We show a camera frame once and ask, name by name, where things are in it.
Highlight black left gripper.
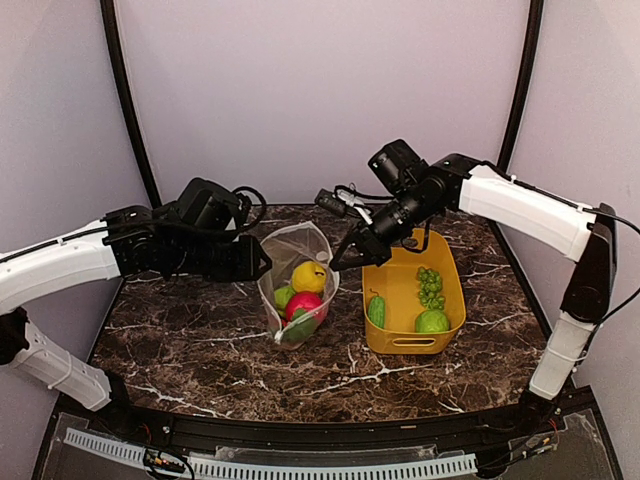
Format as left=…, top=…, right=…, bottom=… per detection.
left=170, top=233, right=272, bottom=282

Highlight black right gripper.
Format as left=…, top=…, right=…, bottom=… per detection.
left=329, top=186, right=440, bottom=270

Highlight clear dotted zip top bag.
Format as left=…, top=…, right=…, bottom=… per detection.
left=258, top=221, right=340, bottom=350

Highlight green toy chayote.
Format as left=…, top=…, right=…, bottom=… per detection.
left=274, top=285, right=296, bottom=311

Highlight yellow toy lemon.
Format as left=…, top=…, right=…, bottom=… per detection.
left=291, top=261, right=327, bottom=294

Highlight red toy apple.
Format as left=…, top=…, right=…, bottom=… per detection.
left=285, top=291, right=327, bottom=323

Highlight yellow plastic basket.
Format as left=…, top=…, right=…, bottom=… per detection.
left=362, top=228, right=466, bottom=355

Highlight green toy guava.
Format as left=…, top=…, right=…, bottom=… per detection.
left=415, top=310, right=450, bottom=334

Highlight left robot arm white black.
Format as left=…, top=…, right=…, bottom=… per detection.
left=1, top=206, right=272, bottom=436

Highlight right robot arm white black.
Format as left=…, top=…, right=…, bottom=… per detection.
left=315, top=145, right=616, bottom=434

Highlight small right wrist webcam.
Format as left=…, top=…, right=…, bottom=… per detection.
left=314, top=188, right=372, bottom=225

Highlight green toy cucumber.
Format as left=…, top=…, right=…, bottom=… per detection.
left=367, top=291, right=386, bottom=329

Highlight green toy grapes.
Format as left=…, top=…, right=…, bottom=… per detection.
left=417, top=267, right=445, bottom=310

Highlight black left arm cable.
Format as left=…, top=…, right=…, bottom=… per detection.
left=232, top=185, right=267, bottom=234

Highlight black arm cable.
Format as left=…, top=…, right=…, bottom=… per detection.
left=232, top=185, right=267, bottom=234
left=589, top=209, right=640, bottom=326

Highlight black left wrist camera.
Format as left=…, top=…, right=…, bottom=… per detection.
left=176, top=178, right=241, bottom=230

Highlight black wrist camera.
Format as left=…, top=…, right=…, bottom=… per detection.
left=176, top=178, right=241, bottom=230
left=367, top=139, right=429, bottom=196

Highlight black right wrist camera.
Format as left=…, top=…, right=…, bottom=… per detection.
left=367, top=139, right=429, bottom=196

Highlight black front rail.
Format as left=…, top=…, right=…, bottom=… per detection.
left=55, top=394, right=573, bottom=452

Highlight white slotted cable duct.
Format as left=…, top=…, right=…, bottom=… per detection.
left=63, top=427, right=478, bottom=480

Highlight black left frame post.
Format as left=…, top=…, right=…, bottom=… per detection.
left=100, top=0, right=161, bottom=207

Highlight black frame post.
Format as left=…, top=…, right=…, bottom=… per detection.
left=100, top=0, right=161, bottom=207
left=497, top=0, right=545, bottom=172

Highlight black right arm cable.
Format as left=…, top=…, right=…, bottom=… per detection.
left=589, top=209, right=640, bottom=326

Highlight black right frame post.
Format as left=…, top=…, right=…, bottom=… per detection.
left=497, top=0, right=545, bottom=172

